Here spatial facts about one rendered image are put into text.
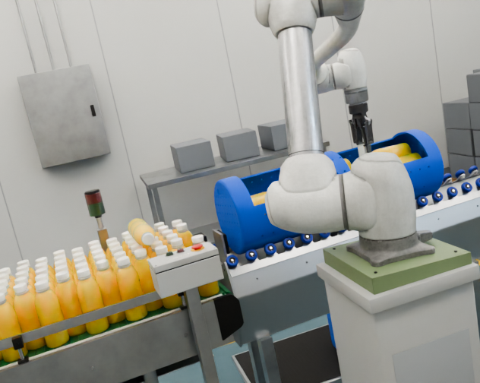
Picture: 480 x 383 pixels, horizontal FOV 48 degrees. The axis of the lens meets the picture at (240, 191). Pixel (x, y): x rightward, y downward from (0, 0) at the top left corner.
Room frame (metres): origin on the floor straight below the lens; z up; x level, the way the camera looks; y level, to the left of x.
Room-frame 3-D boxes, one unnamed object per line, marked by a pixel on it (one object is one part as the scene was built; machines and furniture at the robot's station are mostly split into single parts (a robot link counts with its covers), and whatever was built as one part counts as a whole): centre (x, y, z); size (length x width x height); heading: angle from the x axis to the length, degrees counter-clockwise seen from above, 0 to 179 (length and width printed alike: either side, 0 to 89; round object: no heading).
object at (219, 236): (1.91, 0.10, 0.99); 0.10 x 0.02 x 0.12; 18
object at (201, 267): (1.57, 0.21, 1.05); 0.20 x 0.10 x 0.10; 108
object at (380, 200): (1.41, -0.37, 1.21); 0.18 x 0.16 x 0.22; 77
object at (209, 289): (1.72, 0.17, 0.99); 0.07 x 0.07 x 0.19
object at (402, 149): (2.16, -0.62, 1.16); 0.19 x 0.07 x 0.07; 108
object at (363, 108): (2.13, -0.52, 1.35); 0.08 x 0.07 x 0.09; 18
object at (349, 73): (2.13, -0.51, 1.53); 0.13 x 0.11 x 0.16; 78
